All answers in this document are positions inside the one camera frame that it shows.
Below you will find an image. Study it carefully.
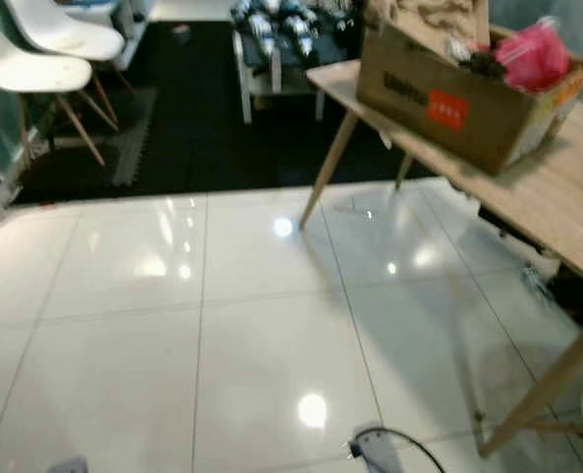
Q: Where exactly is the black floor mat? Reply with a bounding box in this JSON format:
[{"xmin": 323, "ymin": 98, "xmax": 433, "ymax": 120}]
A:
[{"xmin": 1, "ymin": 20, "xmax": 430, "ymax": 206}]

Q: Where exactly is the white rack with metal parts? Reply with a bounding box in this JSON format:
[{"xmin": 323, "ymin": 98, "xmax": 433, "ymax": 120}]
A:
[{"xmin": 229, "ymin": 0, "xmax": 361, "ymax": 124}]

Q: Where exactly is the cardboard box with red label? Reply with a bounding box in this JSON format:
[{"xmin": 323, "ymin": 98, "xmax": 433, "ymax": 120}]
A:
[{"xmin": 356, "ymin": 0, "xmax": 583, "ymax": 178}]

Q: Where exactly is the light wooden table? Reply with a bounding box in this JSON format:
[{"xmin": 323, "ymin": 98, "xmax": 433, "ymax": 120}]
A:
[{"xmin": 298, "ymin": 54, "xmax": 583, "ymax": 458}]

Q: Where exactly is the pink plastic bag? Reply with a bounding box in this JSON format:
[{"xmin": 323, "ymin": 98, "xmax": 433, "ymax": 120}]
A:
[{"xmin": 493, "ymin": 18, "xmax": 571, "ymax": 95}]

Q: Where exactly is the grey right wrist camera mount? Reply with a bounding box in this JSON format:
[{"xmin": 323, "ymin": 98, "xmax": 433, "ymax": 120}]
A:
[{"xmin": 349, "ymin": 426, "xmax": 406, "ymax": 473}]

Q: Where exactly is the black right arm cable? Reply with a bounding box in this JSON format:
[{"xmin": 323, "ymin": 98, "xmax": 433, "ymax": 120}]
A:
[{"xmin": 375, "ymin": 427, "xmax": 448, "ymax": 473}]

